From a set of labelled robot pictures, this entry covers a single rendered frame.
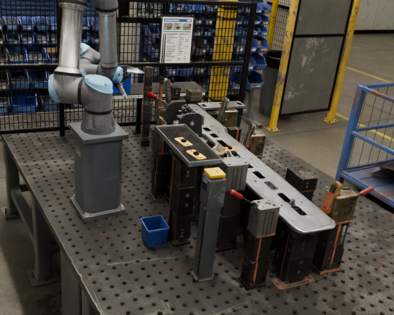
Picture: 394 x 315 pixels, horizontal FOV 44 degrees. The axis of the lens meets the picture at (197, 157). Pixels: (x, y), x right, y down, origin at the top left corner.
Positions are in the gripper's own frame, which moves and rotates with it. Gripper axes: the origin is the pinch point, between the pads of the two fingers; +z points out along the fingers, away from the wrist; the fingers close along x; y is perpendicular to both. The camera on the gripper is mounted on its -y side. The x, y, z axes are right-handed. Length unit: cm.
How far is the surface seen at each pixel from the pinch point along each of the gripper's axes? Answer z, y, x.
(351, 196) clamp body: 52, 109, 18
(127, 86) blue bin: 11.3, -33.4, -6.1
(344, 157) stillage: 219, -54, 40
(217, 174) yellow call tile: 1, 98, -2
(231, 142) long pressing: 42, 40, 5
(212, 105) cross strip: 55, -14, 13
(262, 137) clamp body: 53, 43, 16
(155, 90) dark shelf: 29.3, -37.0, 0.3
